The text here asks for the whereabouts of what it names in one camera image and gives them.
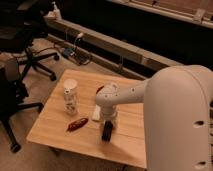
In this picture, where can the white spray bottle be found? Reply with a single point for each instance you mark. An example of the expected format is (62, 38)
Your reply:
(56, 11)

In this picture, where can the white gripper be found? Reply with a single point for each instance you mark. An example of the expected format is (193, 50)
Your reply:
(108, 114)

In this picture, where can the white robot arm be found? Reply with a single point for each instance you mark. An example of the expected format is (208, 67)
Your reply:
(176, 116)

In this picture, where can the blue power strip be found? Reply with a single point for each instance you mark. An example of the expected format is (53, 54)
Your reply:
(68, 52)

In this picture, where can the red chili pepper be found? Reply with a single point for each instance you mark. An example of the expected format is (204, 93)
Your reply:
(77, 124)

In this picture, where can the dark office chair left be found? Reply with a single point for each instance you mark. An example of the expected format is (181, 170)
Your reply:
(12, 93)

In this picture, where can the black office chair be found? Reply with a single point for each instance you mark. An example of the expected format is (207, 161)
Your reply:
(22, 21)

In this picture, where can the red bowl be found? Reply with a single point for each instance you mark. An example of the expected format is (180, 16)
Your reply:
(99, 89)

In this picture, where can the white sponge block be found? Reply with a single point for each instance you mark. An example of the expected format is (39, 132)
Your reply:
(96, 113)

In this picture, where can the white ceramic cup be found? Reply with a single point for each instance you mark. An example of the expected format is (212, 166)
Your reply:
(70, 96)

